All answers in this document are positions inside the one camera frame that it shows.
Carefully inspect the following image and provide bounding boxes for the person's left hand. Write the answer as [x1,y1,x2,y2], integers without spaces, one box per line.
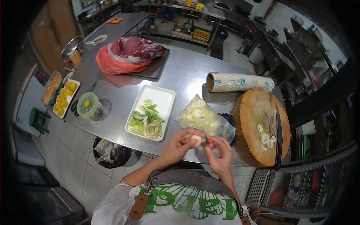
[158,128,206,170]

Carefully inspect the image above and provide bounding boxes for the person's right hand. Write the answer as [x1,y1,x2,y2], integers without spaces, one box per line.
[204,136,234,178]

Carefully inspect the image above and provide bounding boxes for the person's right index finger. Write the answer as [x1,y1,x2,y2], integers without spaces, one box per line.
[208,136,227,145]

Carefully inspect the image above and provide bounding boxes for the person's right fingers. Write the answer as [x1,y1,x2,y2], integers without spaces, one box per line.
[222,141,234,165]

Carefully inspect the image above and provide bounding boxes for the person's left fingers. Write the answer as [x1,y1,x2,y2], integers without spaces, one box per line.
[179,136,198,149]

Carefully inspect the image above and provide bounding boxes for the person's left thumb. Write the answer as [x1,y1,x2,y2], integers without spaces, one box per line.
[184,128,206,137]

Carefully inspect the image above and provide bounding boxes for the person's right thumb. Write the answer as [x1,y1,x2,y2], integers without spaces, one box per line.
[204,146,215,165]

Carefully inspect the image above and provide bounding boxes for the clear bag of peeled onions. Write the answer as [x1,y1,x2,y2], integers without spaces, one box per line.
[176,94,236,144]

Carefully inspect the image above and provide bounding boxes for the dark blue cloth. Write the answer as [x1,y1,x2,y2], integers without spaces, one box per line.
[218,112,236,128]

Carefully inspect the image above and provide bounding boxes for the round wooden chopping block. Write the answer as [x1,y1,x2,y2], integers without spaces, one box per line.
[230,87,291,168]

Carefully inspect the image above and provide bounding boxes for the pile of sliced green leek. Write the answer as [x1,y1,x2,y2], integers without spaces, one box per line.
[127,99,166,140]

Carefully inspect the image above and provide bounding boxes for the white rectangular tray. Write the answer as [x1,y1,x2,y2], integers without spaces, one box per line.
[124,84,176,142]

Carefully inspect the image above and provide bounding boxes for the person's body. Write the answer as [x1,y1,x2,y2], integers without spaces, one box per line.
[91,161,258,225]

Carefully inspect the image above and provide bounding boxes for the roll of cling film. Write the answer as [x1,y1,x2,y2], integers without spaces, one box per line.
[206,72,275,93]

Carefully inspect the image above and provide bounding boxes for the dark rectangular cutting board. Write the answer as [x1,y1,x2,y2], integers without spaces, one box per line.
[130,48,170,80]

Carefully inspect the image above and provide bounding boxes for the black rubbish bag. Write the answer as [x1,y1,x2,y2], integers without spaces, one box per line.
[93,136,132,169]

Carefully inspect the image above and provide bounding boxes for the glass front display fridge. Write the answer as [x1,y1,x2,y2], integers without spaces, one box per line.
[245,145,358,218]

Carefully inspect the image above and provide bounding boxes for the raw red meat chunk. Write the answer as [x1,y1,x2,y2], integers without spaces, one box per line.
[110,36,166,60]

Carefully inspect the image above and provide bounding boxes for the red plastic bag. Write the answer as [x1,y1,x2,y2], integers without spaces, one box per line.
[95,43,154,75]

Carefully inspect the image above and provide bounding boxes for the clear container with green lid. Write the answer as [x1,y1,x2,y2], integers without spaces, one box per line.
[76,92,104,122]

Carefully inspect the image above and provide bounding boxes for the steel shelf table with supplies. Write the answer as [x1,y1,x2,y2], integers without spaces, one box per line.
[132,0,226,49]

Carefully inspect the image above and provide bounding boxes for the steel kitchen counter with equipment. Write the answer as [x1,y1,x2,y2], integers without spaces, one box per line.
[247,15,349,119]

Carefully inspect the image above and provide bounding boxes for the steel side work table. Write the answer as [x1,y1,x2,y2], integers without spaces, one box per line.
[83,12,153,45]

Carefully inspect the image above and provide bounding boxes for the white tray of yellow food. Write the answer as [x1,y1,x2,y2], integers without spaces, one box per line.
[52,79,81,119]

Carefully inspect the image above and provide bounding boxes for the white plate with spoon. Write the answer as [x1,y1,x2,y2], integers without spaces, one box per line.
[85,34,108,46]

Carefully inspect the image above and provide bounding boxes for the brown paper cup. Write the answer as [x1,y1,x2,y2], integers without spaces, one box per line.
[69,50,83,67]

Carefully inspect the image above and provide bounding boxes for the tray of orange food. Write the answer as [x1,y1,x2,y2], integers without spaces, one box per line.
[42,71,63,107]

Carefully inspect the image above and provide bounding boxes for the steel cooking pot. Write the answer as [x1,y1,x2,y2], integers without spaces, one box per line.
[60,35,85,61]

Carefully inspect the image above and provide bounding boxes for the green stool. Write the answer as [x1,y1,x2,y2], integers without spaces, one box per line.
[29,106,52,135]

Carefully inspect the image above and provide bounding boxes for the black handled kitchen knife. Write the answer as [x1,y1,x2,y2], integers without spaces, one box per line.
[274,103,283,171]

